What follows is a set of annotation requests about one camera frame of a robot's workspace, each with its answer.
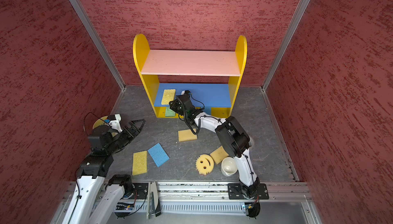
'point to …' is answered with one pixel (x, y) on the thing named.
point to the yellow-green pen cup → (99, 121)
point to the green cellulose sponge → (169, 112)
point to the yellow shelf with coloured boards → (215, 99)
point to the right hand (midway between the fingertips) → (168, 104)
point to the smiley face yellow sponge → (204, 164)
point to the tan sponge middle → (187, 135)
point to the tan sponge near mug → (219, 155)
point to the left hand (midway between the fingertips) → (142, 127)
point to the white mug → (228, 166)
